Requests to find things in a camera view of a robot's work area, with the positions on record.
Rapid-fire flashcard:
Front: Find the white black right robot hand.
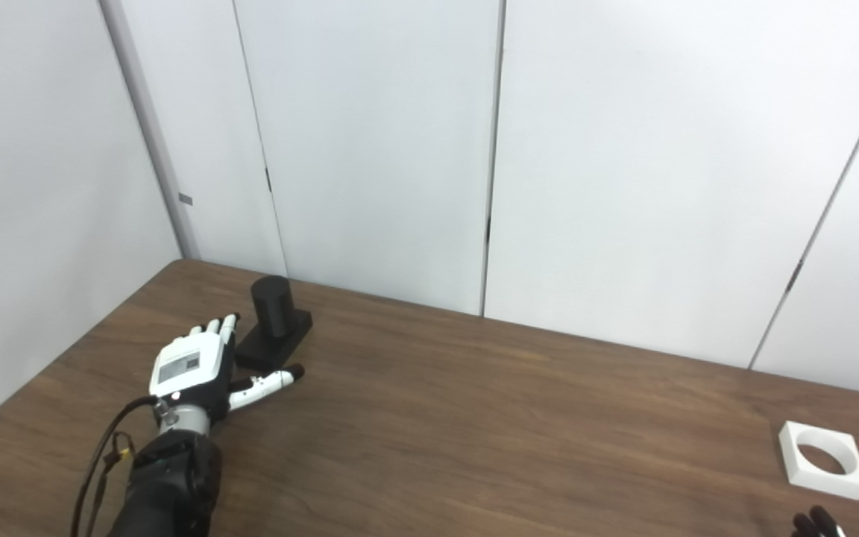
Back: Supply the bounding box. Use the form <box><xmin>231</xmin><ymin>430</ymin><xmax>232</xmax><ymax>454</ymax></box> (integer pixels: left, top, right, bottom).
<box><xmin>792</xmin><ymin>506</ymin><xmax>848</xmax><ymax>537</ymax></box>

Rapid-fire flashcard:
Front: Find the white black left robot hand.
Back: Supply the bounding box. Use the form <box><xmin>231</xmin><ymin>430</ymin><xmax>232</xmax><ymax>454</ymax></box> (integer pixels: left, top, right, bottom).
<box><xmin>148</xmin><ymin>313</ymin><xmax>306</xmax><ymax>437</ymax></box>

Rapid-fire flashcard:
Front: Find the white square piece with hole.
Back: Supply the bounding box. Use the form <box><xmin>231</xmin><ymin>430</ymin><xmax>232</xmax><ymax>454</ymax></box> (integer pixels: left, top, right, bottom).
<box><xmin>778</xmin><ymin>421</ymin><xmax>859</xmax><ymax>500</ymax></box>

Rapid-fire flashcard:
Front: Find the black peg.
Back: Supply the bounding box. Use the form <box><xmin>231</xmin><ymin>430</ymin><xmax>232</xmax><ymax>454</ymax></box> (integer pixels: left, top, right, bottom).
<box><xmin>235</xmin><ymin>275</ymin><xmax>314</xmax><ymax>371</ymax></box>

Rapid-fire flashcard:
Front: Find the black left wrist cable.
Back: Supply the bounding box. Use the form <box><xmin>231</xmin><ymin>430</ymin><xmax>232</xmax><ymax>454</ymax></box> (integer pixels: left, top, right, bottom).
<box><xmin>70</xmin><ymin>396</ymin><xmax>158</xmax><ymax>537</ymax></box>

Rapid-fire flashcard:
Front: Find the grey wall post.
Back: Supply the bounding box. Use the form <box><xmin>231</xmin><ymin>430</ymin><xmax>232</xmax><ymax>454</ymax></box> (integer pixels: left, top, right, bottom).
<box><xmin>98</xmin><ymin>0</ymin><xmax>201</xmax><ymax>260</ymax></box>

